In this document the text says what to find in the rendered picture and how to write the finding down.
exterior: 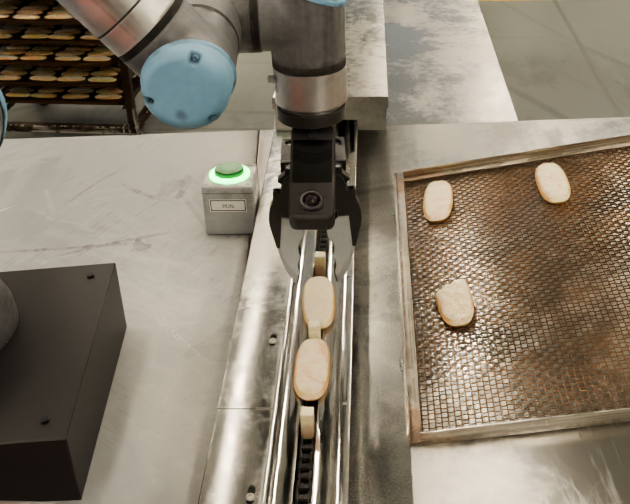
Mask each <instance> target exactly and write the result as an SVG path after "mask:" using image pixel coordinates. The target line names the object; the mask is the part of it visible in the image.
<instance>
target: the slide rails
mask: <svg viewBox="0 0 630 504"><path fill-rule="evenodd" d="M336 137H344V142H345V155H346V172H348V166H349V141H350V120H342V121H341V122H339V123H337V134H336ZM316 239H317V230H305V233H304V238H303V240H302V241H301V242H300V244H299V245H300V248H301V258H300V261H299V263H300V266H301V269H300V280H299V283H295V282H294V291H293V299H292V307H291V315H290V324H289V332H288V340H287V348H286V357H285V365H284V373H283V381H282V390H281V398H280V406H279V414H278V423H277V431H276V439H275V448H274V456H273V464H272V472H271V481H270V489H269V497H268V504H292V501H293V490H294V480H295V469H296V458H297V447H298V436H299V425H300V410H301V403H302V399H300V398H299V396H298V395H297V393H296V391H295V388H294V381H293V375H294V365H295V358H296V354H297V351H298V349H299V347H300V345H301V344H302V343H303V342H304V341H305V340H307V337H308V325H307V323H306V321H305V319H304V316H303V310H302V295H303V289H304V286H305V284H306V282H307V281H308V280H309V279H310V278H312V277H313V272H314V261H315V250H316ZM332 246H333V242H332V241H331V240H330V239H329V251H328V265H327V279H329V281H330V282H331V284H332V286H333V289H334V294H335V314H334V318H333V321H332V323H331V324H330V326H329V327H328V328H326V329H323V338H322V340H323V341H324V342H325V343H326V344H327V346H328V348H329V352H330V376H329V382H328V386H327V388H326V391H325V393H324V394H323V396H322V397H321V398H320V399H318V411H317V426H316V440H315V455H314V470H313V484H312V499H311V504H335V493H336V468H337V443H338V417H339V392H340V367H341V342H342V317H343V292H344V277H343V279H342V280H341V281H340V282H337V281H336V278H335V274H334V263H335V260H334V258H333V256H332Z"/></svg>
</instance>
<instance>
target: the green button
mask: <svg viewBox="0 0 630 504"><path fill-rule="evenodd" d="M214 171H215V176H216V177H218V178H222V179H233V178H237V177H239V176H241V175H243V174H244V167H243V166H242V165H241V164H239V163H237V162H225V163H221V164H219V165H218V166H217V167H216V168H215V170H214Z"/></svg>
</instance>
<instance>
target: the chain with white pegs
mask: <svg viewBox="0 0 630 504"><path fill-rule="evenodd" d="M328 248H329V237H328V235H327V231H326V230H319V236H318V247H317V252H315V277H317V276H322V277H325V278H326V277H327V262H328ZM322 334H323V330H321V323H320V320H309V323H308V335H309V339H313V338H316V339H321V340H322ZM317 408H318V400H315V401H304V406H303V407H301V410H300V425H301V441H300V451H299V463H298V474H297V485H296V497H295V504H299V503H307V504H311V495H312V481H313V465H314V452H315V437H316V423H317ZM304 443H312V444H304ZM303 452H311V454H303ZM302 462H310V463H302ZM301 472H309V473H301ZM301 482H309V484H301ZM300 492H308V494H300Z"/></svg>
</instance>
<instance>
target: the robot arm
mask: <svg viewBox="0 0 630 504"><path fill-rule="evenodd" d="M56 1H57V2H59V3H60V4H61V5H62V6H63V7H64V8H65V9H66V10H67V11H68V12H69V13H70V14H72V15H73V16H74V17H75V18H76V19H77V20H78V21H79V22H80V23H81V24H82V25H84V26H85V27H86V28H87V29H88V30H89V31H90V32H91V33H92V34H93V35H94V36H95V37H97V38H98V39H99V40H100V41H101V42H102V43H103V44H104V45H105V46H106V47H107V48H109V49H110V50H111V51H112V52H113V53H114V54H115V55H116V56H117V57H118V58H119V59H121V60H122V61H123V63H124V64H126V65H127V66H128V67H129V68H130V69H131V70H132V71H133V72H134V73H135V74H136V75H138V76H139V77H140V84H141V92H142V96H143V99H144V101H145V104H146V106H147V108H148V109H149V110H150V112H151V113H152V114H153V115H154V116H155V117H156V118H157V119H158V120H160V121H161V122H163V123H165V124H167V125H169V126H172V127H175V128H179V129H197V128H201V127H204V126H206V125H208V124H210V123H212V122H214V121H215V120H217V119H218V118H219V117H220V116H221V114H222V113H223V112H224V110H225V109H226V107H227V105H228V102H229V99H230V96H231V94H232V92H233V90H234V88H235V85H236V78H237V73H236V65H237V58H238V53H262V52H267V51H271V56H272V67H273V72H274V74H269V75H268V76H267V81H268V83H269V84H275V87H274V92H275V102H276V104H277V117H278V120H279V121H280V122H281V123H282V124H284V125H286V126H289V127H292V131H291V139H282V143H281V160H280V167H281V174H280V175H279V176H278V183H280V184H281V189H280V188H273V199H272V200H271V202H270V207H269V225H270V229H271V232H272V235H273V238H274V241H275V244H276V247H277V249H278V252H279V255H280V258H281V260H282V263H283V265H284V267H285V269H286V271H287V273H288V274H289V276H290V277H291V279H292V280H293V281H294V282H295V283H299V280H300V269H301V266H300V263H299V261H300V258H301V248H300V245H299V244H300V242H301V241H302V240H303V238H304V233H305V230H326V231H327V235H328V237H329V239H330V240H331V241H332V242H333V246H332V256H333V258H334V260H335V263H334V274H335V278H336V281H337V282H340V281H341V280H342V279H343V277H344V276H345V274H346V272H347V271H348V268H349V266H350V263H351V260H352V257H353V253H354V249H355V246H356V243H357V239H358V234H359V230H360V226H361V220H362V215H361V206H360V201H359V199H358V197H357V196H356V188H355V186H354V185H352V186H347V181H349V180H350V175H349V173H348V172H346V155H345V142H344V137H335V129H334V127H332V126H333V125H335V124H337V123H339V122H341V121H342V120H343V119H344V118H345V102H346V100H347V98H348V94H347V61H346V13H345V5H346V4H347V0H56ZM7 121H8V112H7V106H6V102H5V98H4V96H3V93H2V91H1V90H0V148H1V145H2V143H3V140H4V137H5V132H6V128H7ZM335 142H338V143H341V145H339V144H335ZM287 144H291V145H287ZM18 321H19V312H18V309H17V306H16V303H15V300H14V297H13V295H12V293H11V291H10V289H9V288H8V287H7V286H6V284H5V283H4V282H3V281H2V280H1V279H0V350H1V349H2V348H3V347H4V346H5V345H6V344H7V343H8V341H9V340H10V339H11V337H12V336H13V334H14V333H15V331H16V328H17V326H18Z"/></svg>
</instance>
